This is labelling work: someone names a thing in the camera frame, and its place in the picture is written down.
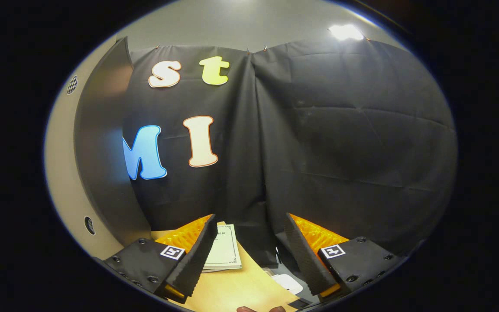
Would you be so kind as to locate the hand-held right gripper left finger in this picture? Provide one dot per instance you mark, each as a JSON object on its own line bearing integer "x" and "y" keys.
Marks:
{"x": 197, "y": 260}

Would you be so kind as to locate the pale green book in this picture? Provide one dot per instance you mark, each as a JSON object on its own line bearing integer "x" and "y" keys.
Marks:
{"x": 225, "y": 251}

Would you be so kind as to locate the beige cabinet door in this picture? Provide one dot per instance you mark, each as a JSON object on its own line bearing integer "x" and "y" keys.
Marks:
{"x": 61, "y": 164}

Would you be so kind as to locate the black backdrop cloth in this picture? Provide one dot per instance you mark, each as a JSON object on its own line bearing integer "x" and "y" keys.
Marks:
{"x": 340, "y": 151}

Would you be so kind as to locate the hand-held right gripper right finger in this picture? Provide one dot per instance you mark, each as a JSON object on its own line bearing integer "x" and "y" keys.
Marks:
{"x": 305, "y": 260}

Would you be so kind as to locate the ceiling light panel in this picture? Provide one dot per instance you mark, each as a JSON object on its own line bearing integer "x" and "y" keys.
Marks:
{"x": 345, "y": 32}

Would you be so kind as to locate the white flat device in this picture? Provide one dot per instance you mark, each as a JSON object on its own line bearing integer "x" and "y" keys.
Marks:
{"x": 288, "y": 284}

